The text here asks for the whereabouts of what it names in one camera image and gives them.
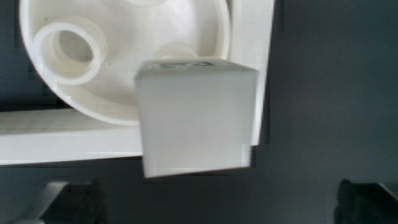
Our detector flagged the white fence rail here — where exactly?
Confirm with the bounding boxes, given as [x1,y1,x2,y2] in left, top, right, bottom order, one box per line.
[0,109,142,166]
[229,0,275,145]

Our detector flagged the white front fence rail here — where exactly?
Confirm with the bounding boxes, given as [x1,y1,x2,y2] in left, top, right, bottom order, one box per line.
[0,109,142,166]

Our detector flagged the white round stool seat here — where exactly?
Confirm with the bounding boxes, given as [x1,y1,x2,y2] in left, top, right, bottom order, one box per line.
[19,0,231,126]

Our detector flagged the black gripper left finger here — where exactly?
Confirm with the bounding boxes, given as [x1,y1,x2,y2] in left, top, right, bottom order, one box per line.
[0,178,108,224]

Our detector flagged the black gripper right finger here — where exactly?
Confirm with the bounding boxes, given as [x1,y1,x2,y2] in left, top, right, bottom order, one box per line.
[334,179,398,224]

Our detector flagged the white stool leg with tag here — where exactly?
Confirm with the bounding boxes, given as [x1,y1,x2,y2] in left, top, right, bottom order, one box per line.
[135,58,257,178]

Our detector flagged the white right fence rail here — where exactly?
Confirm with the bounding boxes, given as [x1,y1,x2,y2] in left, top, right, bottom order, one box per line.
[229,0,275,145]

